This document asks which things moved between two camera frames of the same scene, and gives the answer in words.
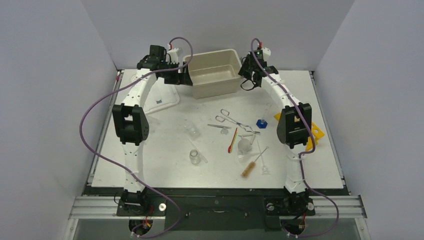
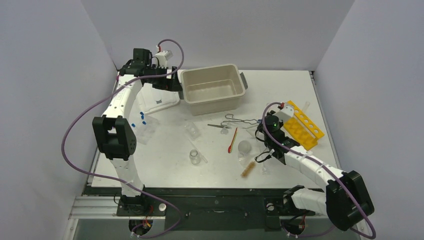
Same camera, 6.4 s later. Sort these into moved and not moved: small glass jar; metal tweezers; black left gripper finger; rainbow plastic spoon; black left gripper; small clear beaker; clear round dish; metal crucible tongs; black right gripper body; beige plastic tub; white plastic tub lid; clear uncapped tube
Moved: metal crucible tongs; black right gripper body; black left gripper finger; beige plastic tub
Not moved: black left gripper; small clear beaker; white plastic tub lid; metal tweezers; clear round dish; small glass jar; rainbow plastic spoon; clear uncapped tube
